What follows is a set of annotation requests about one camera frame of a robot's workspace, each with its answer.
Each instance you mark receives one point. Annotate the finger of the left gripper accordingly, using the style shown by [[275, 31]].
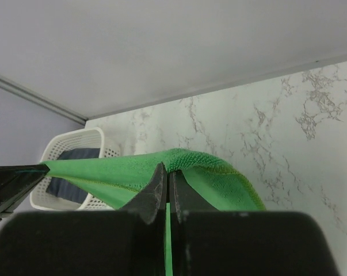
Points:
[[24, 175], [11, 196]]

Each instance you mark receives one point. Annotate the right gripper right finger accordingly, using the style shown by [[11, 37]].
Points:
[[207, 241]]

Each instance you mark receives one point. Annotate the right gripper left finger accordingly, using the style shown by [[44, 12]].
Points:
[[117, 242]]

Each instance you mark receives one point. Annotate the green towel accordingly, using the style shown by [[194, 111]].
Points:
[[143, 180]]

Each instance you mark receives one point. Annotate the white perforated basket left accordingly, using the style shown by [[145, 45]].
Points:
[[75, 171]]

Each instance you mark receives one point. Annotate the left aluminium frame post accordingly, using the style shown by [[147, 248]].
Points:
[[14, 88]]

